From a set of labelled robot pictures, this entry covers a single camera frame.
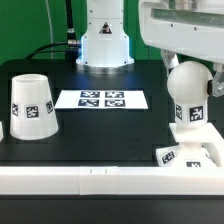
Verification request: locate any white right wall bar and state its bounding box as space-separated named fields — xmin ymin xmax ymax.
xmin=204 ymin=128 xmax=224 ymax=168

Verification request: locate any thin white cable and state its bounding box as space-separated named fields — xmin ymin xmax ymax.
xmin=45 ymin=0 xmax=55 ymax=60

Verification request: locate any white lamp base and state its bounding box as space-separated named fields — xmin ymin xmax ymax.
xmin=156 ymin=123 xmax=218 ymax=168

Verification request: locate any black curved cable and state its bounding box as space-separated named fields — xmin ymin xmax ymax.
xmin=25 ymin=41 xmax=82 ymax=60

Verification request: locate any white marker sheet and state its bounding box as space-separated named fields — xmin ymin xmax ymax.
xmin=55 ymin=90 xmax=148 ymax=109

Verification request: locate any white lamp shade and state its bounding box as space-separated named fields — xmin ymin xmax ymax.
xmin=10 ymin=74 xmax=58 ymax=140

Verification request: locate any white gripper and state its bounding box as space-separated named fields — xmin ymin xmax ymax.
xmin=138 ymin=0 xmax=224 ymax=97

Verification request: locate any white lamp bulb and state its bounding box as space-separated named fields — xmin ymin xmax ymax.
xmin=167 ymin=61 xmax=212 ymax=130

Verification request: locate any black ribbed cable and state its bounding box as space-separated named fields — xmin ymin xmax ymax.
xmin=65 ymin=0 xmax=82 ymax=48

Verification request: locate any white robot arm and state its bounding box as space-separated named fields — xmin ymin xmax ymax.
xmin=77 ymin=0 xmax=224 ymax=97

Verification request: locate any white left wall bar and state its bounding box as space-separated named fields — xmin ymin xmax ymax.
xmin=0 ymin=121 xmax=4 ymax=142

